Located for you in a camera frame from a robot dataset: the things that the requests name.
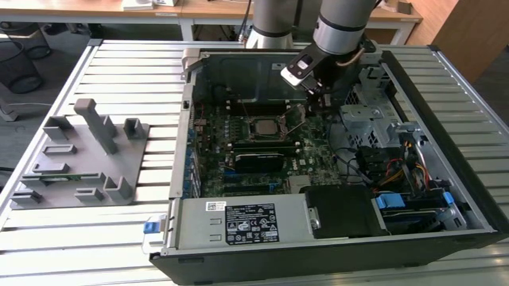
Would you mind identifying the silver CPU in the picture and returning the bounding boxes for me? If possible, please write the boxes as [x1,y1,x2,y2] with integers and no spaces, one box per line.
[253,120,280,135]

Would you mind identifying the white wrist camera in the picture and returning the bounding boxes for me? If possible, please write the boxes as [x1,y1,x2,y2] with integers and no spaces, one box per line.
[280,44,322,90]

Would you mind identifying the silver power supply unit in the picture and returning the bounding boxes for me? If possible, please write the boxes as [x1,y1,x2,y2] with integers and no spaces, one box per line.
[160,195,315,251]

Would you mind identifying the black mesh waste basket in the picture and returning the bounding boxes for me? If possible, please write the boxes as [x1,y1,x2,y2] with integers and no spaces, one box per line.
[0,38,44,95]
[22,25,53,60]

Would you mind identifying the grey case latch handle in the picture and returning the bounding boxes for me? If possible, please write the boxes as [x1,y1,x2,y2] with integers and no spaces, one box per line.
[181,47,204,82]

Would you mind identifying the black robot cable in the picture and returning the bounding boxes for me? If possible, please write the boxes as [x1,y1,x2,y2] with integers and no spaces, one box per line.
[240,0,255,39]

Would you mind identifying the black CPU socket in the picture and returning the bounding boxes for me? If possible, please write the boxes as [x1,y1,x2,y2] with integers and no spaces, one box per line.
[245,116,290,142]

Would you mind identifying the silver metal drive cage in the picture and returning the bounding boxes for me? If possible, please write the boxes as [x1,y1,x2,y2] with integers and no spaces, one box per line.
[336,67,402,148]

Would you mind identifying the yellow red power wires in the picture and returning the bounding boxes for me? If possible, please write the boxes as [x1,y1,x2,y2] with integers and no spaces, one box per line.
[372,157,432,191]

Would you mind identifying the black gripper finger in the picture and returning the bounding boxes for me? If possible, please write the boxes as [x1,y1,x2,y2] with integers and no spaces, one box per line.
[320,91,339,118]
[307,87,324,116]

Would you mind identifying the copper coloured cable sleeve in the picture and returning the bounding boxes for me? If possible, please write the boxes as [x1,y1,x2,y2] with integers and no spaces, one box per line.
[335,49,364,68]

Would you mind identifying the black open PC case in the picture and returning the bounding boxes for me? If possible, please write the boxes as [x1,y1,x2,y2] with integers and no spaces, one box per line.
[148,46,509,285]

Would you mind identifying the blue disk carrier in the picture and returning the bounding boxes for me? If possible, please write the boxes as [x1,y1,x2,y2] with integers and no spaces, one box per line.
[375,192,406,211]

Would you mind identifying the small grey wrist camera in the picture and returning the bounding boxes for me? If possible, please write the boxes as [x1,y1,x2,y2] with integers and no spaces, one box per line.
[359,38,379,65]

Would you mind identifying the wooden cabinet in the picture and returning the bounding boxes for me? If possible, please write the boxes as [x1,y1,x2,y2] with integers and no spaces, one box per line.
[404,0,509,84]

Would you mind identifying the silver chipset heatsink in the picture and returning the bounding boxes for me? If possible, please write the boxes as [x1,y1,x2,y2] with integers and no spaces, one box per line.
[286,175,314,192]

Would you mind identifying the black plastic fan shroud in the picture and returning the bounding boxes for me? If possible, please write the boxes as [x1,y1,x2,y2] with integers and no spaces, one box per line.
[303,184,390,241]

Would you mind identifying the black expansion slot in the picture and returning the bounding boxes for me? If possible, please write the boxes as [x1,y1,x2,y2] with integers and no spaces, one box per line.
[220,184,272,194]

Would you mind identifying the wooden desk white frame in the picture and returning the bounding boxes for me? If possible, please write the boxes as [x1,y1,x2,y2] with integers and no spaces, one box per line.
[177,0,424,45]
[0,0,195,41]

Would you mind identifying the green RAM stick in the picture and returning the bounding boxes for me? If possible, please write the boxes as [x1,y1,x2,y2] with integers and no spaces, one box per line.
[38,174,98,183]

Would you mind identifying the grey metal stand foot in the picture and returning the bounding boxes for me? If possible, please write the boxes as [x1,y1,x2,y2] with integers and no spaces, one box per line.
[0,97,20,122]

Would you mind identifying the green motherboard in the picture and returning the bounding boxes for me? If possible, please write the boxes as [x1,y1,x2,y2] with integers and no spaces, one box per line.
[185,101,358,199]

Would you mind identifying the metal socket cover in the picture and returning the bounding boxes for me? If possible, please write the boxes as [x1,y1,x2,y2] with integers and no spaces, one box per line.
[277,102,315,135]

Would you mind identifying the grey plastic parts rack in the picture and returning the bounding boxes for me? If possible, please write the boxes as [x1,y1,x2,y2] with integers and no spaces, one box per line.
[8,98,152,209]

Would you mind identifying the black graphics card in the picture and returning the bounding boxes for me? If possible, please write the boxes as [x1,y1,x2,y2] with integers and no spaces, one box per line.
[232,151,286,175]

